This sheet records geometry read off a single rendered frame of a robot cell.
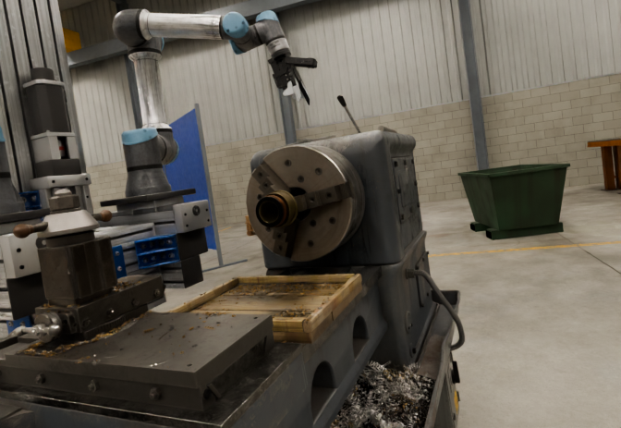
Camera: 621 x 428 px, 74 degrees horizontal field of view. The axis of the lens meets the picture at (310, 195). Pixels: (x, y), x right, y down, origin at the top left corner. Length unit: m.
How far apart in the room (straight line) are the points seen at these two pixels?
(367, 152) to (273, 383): 0.78
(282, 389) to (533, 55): 11.14
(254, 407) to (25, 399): 0.32
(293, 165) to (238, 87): 11.45
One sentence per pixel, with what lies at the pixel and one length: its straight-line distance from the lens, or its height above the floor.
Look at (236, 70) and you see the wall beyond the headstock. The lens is 12.63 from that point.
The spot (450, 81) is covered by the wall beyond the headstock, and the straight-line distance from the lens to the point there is 11.22.
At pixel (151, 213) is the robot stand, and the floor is 1.10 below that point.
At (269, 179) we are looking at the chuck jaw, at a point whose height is 1.16.
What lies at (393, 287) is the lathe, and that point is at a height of 0.80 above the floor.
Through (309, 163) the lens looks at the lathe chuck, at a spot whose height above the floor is 1.18.
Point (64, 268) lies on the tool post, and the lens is 0.67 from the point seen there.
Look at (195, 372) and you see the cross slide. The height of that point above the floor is 0.97.
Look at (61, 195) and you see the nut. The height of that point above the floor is 1.18.
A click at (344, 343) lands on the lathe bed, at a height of 0.77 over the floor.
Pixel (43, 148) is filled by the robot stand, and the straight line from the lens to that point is 1.42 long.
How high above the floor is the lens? 1.16
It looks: 3 degrees down
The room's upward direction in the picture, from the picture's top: 8 degrees counter-clockwise
